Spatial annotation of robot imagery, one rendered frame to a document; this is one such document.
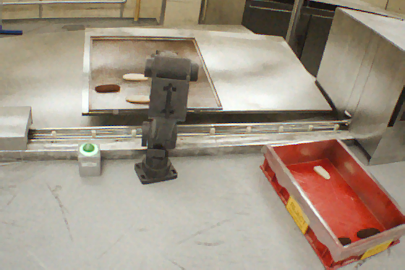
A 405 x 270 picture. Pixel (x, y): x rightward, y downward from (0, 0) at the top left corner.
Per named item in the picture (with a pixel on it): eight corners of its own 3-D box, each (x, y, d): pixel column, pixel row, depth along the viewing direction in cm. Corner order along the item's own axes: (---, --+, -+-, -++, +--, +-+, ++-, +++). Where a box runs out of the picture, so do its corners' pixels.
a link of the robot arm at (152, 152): (146, 161, 110) (163, 162, 110) (148, 132, 104) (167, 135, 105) (147, 142, 117) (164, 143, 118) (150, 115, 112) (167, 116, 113)
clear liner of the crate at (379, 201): (326, 276, 88) (340, 254, 83) (254, 164, 126) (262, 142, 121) (403, 244, 100) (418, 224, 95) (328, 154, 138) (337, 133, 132)
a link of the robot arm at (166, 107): (140, 116, 70) (193, 120, 71) (147, 49, 73) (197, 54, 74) (141, 148, 113) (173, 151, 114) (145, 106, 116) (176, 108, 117)
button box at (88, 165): (78, 184, 110) (75, 157, 104) (77, 168, 116) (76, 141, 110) (103, 184, 112) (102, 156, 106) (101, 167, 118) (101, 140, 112)
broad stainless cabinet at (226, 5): (224, 101, 330) (246, -10, 276) (196, 53, 413) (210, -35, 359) (379, 102, 387) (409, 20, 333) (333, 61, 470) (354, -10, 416)
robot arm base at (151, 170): (142, 184, 110) (178, 178, 115) (143, 165, 106) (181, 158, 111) (133, 167, 116) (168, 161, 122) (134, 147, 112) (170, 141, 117)
